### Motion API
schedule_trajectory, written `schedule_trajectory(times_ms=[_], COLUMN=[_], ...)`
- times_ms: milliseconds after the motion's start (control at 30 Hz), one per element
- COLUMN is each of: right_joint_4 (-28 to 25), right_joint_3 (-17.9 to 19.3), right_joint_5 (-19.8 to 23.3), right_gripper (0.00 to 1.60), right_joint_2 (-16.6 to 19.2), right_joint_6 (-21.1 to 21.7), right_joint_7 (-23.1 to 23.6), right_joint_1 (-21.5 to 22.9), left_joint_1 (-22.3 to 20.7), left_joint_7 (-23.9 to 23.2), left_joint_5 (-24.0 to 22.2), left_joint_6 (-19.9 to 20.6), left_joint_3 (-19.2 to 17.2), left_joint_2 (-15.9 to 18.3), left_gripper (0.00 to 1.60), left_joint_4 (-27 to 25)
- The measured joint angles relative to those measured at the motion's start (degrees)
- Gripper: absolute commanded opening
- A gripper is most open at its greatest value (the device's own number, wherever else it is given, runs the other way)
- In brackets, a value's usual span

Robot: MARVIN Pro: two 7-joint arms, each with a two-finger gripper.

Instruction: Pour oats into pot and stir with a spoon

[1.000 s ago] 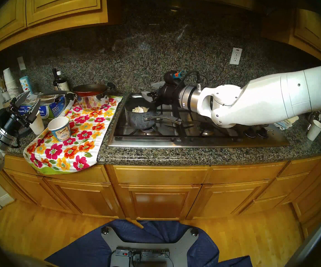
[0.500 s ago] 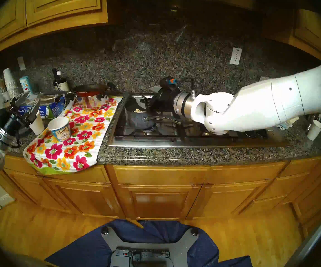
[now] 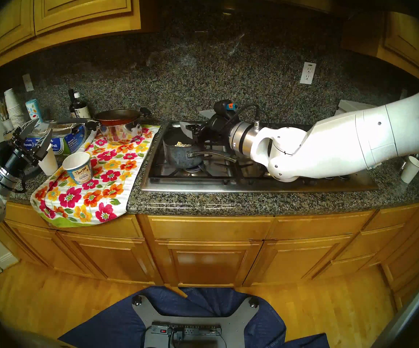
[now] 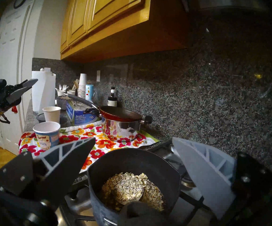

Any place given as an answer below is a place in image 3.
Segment white wall power outlet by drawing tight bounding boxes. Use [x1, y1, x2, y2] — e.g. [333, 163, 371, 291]
[299, 62, 317, 85]

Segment dark blue cloth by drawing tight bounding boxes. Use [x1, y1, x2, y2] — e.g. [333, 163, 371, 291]
[58, 286, 330, 348]

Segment blue foil roll box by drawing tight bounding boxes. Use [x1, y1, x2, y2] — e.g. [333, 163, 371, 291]
[24, 122, 88, 156]

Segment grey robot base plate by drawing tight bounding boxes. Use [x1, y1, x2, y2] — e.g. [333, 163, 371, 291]
[132, 295, 261, 348]

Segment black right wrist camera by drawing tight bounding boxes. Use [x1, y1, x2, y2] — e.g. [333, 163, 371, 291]
[214, 100, 236, 116]

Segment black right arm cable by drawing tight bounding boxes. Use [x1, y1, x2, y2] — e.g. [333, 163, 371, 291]
[233, 104, 261, 129]

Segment wooden upper cabinet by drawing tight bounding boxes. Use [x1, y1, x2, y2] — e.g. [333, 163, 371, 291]
[0, 0, 142, 81]
[342, 10, 419, 81]

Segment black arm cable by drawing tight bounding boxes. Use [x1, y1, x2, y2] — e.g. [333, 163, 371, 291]
[233, 104, 261, 129]
[0, 157, 27, 194]

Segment dark bottle white label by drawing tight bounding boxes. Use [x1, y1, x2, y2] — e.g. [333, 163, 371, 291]
[72, 92, 91, 119]

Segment steel pot red inside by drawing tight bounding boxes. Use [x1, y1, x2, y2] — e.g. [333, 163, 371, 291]
[50, 109, 153, 145]

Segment stainless steel gas cooktop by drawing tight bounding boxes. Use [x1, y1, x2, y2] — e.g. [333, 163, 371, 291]
[140, 121, 379, 194]

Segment floral kitchen towel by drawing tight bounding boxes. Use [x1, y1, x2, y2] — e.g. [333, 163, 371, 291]
[31, 125, 162, 228]

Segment wooden base cabinets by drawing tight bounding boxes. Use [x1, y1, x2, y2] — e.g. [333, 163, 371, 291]
[0, 199, 419, 322]

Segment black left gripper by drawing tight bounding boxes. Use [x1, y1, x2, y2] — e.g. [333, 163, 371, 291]
[9, 119, 53, 170]

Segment white countertop appliance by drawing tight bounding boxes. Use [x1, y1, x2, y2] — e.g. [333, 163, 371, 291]
[335, 100, 377, 116]

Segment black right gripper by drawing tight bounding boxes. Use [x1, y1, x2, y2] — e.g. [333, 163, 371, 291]
[179, 109, 232, 145]

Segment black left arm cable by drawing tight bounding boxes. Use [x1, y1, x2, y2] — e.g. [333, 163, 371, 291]
[0, 157, 27, 194]

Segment dark speckled saucepan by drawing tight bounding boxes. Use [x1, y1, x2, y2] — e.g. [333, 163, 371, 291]
[163, 128, 237, 169]

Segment white cup coloured drops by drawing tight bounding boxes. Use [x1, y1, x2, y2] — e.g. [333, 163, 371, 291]
[25, 99, 44, 123]

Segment plain white paper cup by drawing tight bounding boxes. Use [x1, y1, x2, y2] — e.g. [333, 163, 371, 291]
[37, 144, 59, 176]
[400, 156, 419, 184]

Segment stack of white cups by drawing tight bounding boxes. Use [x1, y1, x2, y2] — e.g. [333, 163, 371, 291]
[3, 88, 28, 130]

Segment grey power strip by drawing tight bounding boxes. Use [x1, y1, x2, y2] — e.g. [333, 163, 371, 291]
[151, 323, 223, 337]

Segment blue oatmeal paper cup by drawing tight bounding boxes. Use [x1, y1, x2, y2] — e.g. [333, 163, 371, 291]
[62, 152, 93, 185]

